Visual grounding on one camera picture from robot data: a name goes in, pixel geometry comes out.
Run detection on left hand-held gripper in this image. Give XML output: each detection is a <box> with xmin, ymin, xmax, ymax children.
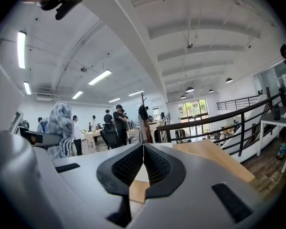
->
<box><xmin>9</xmin><ymin>110</ymin><xmax>63</xmax><ymax>147</ymax></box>

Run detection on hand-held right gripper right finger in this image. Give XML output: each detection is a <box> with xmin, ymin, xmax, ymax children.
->
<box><xmin>131</xmin><ymin>143</ymin><xmax>264</xmax><ymax>229</ymax></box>

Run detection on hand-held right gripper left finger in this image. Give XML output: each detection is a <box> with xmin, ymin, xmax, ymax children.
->
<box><xmin>34</xmin><ymin>142</ymin><xmax>143</xmax><ymax>229</ymax></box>

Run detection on blue white plaid clothes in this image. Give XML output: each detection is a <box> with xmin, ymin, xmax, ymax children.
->
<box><xmin>37</xmin><ymin>101</ymin><xmax>75</xmax><ymax>159</ymax></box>

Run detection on light wooden table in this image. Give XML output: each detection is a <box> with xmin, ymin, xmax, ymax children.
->
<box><xmin>84</xmin><ymin>128</ymin><xmax>103</xmax><ymax>149</ymax></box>

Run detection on black office chair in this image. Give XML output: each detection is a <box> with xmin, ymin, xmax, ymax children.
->
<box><xmin>99</xmin><ymin>123</ymin><xmax>134</xmax><ymax>150</ymax></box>

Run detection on light wooden desk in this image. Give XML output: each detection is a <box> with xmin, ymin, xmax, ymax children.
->
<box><xmin>128</xmin><ymin>139</ymin><xmax>256</xmax><ymax>204</ymax></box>

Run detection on wooden coat rack with coats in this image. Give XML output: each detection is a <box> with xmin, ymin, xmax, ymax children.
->
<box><xmin>137</xmin><ymin>92</ymin><xmax>153</xmax><ymax>144</ymax></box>

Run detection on glass door with window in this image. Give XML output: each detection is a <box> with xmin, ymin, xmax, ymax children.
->
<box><xmin>177</xmin><ymin>98</ymin><xmax>209</xmax><ymax>138</ymax></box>

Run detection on dark stair railing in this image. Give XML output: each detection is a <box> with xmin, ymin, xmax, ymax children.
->
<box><xmin>156</xmin><ymin>93</ymin><xmax>282</xmax><ymax>157</ymax></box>

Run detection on black balcony railing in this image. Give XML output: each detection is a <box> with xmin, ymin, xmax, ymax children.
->
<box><xmin>216</xmin><ymin>94</ymin><xmax>261</xmax><ymax>111</ymax></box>

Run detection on plastic water bottle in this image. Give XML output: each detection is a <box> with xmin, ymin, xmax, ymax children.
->
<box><xmin>277</xmin><ymin>142</ymin><xmax>286</xmax><ymax>161</ymax></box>

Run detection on white table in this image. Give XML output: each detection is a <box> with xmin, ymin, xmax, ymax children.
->
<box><xmin>256</xmin><ymin>105</ymin><xmax>286</xmax><ymax>174</ymax></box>

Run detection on black bottle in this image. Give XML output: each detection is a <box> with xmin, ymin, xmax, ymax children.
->
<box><xmin>273</xmin><ymin>104</ymin><xmax>281</xmax><ymax>121</ymax></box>

